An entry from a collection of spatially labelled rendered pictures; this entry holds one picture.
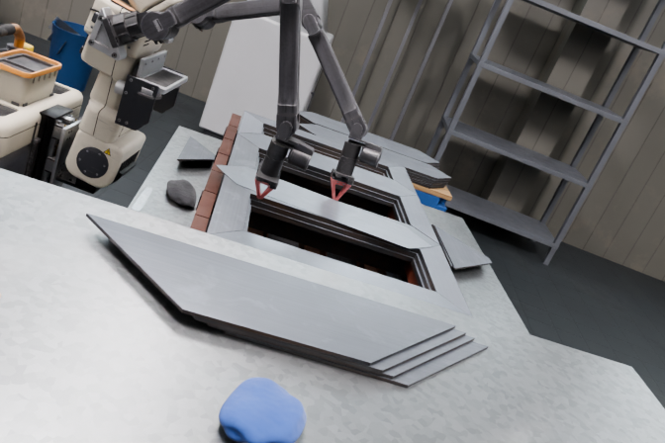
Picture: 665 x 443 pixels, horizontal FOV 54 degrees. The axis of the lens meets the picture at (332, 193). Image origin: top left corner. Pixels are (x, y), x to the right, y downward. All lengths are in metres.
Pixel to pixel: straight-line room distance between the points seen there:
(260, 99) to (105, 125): 2.78
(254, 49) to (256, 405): 4.09
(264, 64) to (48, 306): 3.97
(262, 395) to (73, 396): 0.22
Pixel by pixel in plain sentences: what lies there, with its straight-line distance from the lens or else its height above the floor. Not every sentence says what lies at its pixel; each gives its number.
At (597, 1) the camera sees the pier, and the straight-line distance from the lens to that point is 5.57.
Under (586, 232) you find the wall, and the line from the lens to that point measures 6.31.
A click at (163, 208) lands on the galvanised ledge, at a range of 2.13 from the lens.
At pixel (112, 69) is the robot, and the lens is 2.13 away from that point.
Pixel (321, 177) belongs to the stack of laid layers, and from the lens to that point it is 2.41.
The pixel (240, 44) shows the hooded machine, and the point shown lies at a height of 0.76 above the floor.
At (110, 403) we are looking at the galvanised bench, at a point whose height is 1.05.
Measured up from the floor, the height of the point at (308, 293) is 1.07.
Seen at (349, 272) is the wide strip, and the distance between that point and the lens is 1.72.
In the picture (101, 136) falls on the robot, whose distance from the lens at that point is 2.16.
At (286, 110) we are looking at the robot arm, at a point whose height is 1.16.
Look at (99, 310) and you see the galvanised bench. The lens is 0.95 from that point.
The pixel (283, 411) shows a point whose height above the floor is 1.08.
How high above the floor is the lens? 1.59
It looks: 19 degrees down
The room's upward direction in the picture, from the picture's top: 22 degrees clockwise
